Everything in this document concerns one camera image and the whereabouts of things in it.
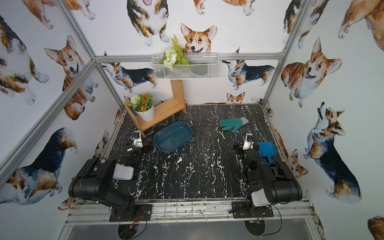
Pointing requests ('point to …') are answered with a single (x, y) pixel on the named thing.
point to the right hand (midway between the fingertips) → (249, 136)
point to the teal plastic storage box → (173, 136)
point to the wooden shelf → (163, 109)
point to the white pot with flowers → (143, 107)
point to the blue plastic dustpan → (267, 149)
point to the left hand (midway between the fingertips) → (141, 134)
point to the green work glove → (234, 123)
